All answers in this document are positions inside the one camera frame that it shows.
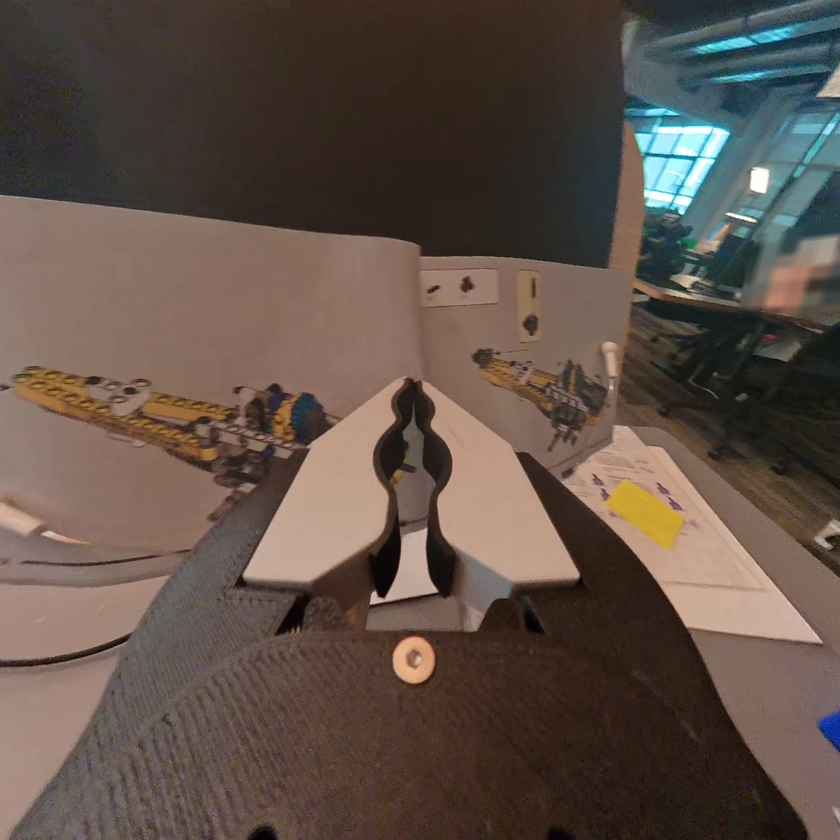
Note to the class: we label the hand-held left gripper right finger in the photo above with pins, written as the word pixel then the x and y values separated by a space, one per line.
pixel 505 518

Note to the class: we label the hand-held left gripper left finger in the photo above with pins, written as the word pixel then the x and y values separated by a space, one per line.
pixel 315 518

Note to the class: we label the open lego instruction booklet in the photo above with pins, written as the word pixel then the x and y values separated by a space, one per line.
pixel 197 295

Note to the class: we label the yellow sticky note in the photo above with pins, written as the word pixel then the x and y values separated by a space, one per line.
pixel 646 513

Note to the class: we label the white printed paper sheet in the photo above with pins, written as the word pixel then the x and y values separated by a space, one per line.
pixel 715 577

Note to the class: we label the black office chair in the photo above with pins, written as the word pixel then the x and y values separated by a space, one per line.
pixel 735 367

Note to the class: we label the wooden office desk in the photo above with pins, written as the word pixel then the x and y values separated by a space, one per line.
pixel 689 296

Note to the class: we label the dark green plant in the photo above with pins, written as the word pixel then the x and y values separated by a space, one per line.
pixel 664 246

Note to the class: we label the blue flat thing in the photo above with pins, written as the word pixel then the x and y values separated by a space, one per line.
pixel 832 728

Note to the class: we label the black backdrop panel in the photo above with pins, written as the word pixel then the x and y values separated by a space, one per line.
pixel 328 118

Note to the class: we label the white bracket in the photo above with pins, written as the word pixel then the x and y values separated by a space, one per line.
pixel 828 533

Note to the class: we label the white wall light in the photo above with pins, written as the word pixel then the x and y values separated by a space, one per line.
pixel 759 180

